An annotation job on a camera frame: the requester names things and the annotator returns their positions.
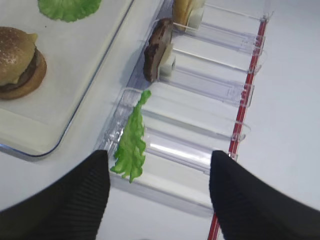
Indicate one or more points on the ruffled green lettuce leaf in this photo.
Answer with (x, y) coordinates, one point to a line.
(129, 156)

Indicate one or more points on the tan bun half in rack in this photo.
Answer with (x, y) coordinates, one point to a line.
(181, 10)

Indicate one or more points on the round flat lettuce leaf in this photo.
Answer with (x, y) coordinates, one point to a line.
(68, 10)

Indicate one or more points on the cream metal tray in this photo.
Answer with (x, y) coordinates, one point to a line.
(34, 124)

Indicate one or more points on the bottom bun half on tray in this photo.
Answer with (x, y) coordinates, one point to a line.
(32, 84)

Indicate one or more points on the brown meat patty on bun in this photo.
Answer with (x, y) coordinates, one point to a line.
(24, 77)

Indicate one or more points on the white paper tray liner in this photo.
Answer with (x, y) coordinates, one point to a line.
(72, 52)

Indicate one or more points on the dark meat patty in rack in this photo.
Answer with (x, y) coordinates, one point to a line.
(159, 40)

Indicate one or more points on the clear acrylic right rack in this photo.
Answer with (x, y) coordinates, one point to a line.
(198, 101)

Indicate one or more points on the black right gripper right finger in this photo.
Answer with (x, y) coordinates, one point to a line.
(249, 209)

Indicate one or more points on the golden top bun half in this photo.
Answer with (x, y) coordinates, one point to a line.
(13, 52)

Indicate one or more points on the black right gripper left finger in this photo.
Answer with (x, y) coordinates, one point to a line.
(71, 208)

